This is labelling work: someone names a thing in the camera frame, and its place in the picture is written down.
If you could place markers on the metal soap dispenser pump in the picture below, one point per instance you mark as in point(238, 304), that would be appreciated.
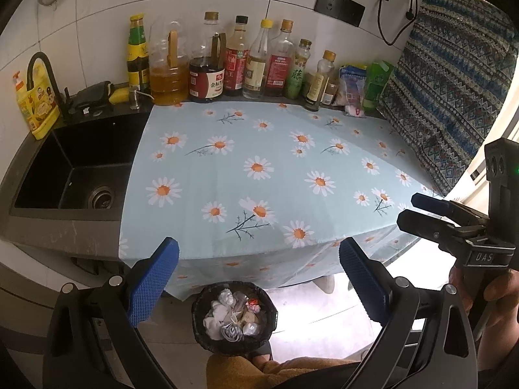
point(133, 97)

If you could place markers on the yellow cap clear bottle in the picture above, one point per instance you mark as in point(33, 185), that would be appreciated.
point(254, 73)

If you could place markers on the beige paper cup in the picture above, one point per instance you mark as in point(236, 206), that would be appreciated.
point(245, 317)

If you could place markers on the green plastic bag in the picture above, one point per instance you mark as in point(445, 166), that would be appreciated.
point(377, 83)

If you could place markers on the dark soy sauce jug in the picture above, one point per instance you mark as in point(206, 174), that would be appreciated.
point(206, 85)

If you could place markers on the small pink white packet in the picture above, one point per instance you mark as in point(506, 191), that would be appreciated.
point(353, 110)

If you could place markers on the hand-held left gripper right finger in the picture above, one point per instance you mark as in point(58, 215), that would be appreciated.
point(365, 279)

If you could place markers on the green label sauce bottle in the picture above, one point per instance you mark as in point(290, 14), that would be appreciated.
point(138, 56)

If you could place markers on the black trash bin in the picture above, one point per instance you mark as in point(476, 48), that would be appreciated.
point(265, 338)

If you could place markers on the person's right hand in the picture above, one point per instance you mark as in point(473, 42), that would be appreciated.
point(505, 298)

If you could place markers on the yellow sponge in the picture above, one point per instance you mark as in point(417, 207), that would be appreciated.
point(118, 95)

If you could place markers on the small seasoning jar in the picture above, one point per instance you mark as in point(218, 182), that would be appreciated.
point(330, 94)

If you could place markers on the green label oil bottle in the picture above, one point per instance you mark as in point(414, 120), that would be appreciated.
point(295, 79)

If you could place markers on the black sink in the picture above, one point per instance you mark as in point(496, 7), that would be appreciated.
point(81, 162)

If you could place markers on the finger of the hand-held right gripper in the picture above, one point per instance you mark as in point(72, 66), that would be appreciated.
point(429, 202)
point(417, 223)

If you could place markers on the black faucet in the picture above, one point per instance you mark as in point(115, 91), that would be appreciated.
point(40, 54)

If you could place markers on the small gold cap sauce bottle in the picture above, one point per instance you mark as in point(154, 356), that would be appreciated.
point(318, 85)

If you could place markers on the daisy print tablecloth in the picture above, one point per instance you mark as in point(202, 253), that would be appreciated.
point(263, 194)

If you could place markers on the patterned curtain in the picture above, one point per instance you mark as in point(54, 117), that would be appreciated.
point(446, 89)

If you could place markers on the black wall power socket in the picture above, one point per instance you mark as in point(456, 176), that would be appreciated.
point(338, 6)

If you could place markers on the gold cap red label bottle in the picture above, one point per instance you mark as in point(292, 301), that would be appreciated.
point(277, 73)

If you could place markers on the yellow dish soap bottle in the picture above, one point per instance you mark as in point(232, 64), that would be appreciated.
point(40, 109)

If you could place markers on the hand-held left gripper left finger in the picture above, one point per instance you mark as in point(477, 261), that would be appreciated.
point(152, 279)

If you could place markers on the clear cooking oil jug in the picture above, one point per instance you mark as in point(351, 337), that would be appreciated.
point(168, 85)

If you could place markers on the crushed white paper cup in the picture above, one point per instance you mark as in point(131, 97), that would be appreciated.
point(230, 332)

